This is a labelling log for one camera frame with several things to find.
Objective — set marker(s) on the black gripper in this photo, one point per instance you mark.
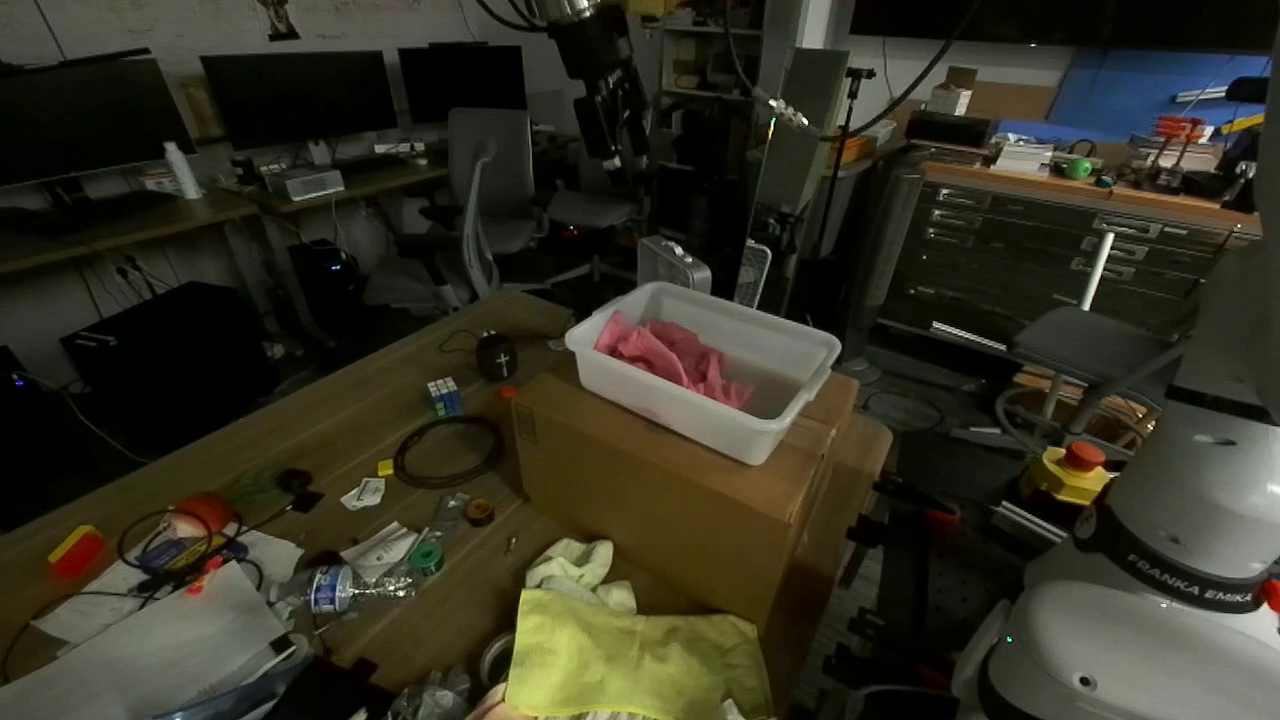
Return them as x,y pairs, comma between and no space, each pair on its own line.
601,75

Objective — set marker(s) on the pink cloth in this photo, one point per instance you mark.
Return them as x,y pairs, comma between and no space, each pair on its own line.
667,354

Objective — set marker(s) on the yellow-green microfiber cloth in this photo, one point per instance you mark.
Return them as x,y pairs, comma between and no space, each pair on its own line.
641,661

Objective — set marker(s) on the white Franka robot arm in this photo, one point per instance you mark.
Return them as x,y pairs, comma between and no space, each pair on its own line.
1174,641

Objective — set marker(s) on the white plastic storage box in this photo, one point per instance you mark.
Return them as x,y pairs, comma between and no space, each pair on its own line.
787,373

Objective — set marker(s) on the white box device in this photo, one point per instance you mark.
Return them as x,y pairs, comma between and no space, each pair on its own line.
313,187

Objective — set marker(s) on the silver metal case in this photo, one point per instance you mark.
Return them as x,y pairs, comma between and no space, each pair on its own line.
674,264

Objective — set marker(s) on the grey office chair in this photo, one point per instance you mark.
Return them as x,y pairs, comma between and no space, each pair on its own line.
491,172

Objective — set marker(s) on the black computer monitor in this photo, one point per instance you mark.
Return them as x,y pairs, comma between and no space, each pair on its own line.
461,81
301,98
84,120

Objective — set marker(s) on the black rounded device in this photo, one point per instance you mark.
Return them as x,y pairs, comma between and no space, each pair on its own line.
492,359

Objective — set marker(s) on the small orange object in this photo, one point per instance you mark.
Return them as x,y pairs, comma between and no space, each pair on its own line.
507,394

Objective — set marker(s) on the rubik's cube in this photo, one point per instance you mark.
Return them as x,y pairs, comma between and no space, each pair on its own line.
447,399

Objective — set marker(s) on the brown carton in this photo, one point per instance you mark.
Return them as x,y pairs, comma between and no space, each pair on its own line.
993,98

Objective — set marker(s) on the black drawer workbench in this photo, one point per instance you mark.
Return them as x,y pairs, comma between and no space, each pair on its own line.
1013,254

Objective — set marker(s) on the small yellow object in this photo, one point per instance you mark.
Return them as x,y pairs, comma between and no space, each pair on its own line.
385,469

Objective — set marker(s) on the small white packet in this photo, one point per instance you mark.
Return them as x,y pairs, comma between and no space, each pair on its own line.
361,492

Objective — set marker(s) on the white plastic bottle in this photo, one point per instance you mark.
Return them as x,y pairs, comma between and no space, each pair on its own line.
182,172

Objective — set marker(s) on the small green tape roll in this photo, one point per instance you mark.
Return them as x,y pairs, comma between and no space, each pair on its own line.
425,552

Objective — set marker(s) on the small black object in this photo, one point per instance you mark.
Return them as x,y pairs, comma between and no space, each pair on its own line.
296,491

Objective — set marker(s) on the blue board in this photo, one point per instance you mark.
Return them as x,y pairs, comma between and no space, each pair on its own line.
1133,93

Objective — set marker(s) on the black bag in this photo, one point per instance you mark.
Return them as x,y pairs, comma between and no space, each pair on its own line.
166,354

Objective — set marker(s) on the long wooden desk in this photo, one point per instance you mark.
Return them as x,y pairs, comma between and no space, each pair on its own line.
122,227

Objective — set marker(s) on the clear plastic bottle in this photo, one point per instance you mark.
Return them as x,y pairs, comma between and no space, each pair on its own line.
335,584

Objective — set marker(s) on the yellow emergency stop button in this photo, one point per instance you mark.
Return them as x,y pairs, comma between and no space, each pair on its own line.
1068,475

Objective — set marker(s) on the red round object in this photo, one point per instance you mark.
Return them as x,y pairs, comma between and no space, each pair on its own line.
204,513

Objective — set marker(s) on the red yellow block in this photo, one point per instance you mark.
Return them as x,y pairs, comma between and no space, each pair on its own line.
78,552

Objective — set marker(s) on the white paper sheets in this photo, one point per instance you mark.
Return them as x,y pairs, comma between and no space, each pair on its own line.
162,652

